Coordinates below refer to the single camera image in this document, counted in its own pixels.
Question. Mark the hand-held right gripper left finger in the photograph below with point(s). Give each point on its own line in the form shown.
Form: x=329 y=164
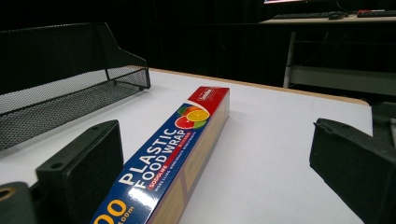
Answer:
x=84 y=165

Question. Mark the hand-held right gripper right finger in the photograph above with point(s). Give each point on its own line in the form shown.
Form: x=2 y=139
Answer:
x=358 y=165

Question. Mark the black mesh desk organizer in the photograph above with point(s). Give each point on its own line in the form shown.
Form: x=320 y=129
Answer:
x=59 y=81

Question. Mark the blue plastic wrap box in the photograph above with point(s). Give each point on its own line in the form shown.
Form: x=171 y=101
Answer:
x=174 y=149

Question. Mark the black computer mouse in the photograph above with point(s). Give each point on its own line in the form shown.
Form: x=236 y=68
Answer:
x=336 y=15

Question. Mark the computer monitor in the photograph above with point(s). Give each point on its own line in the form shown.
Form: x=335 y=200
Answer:
x=286 y=1

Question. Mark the wooden desk with metal frame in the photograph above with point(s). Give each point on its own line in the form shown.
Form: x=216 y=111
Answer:
x=330 y=46

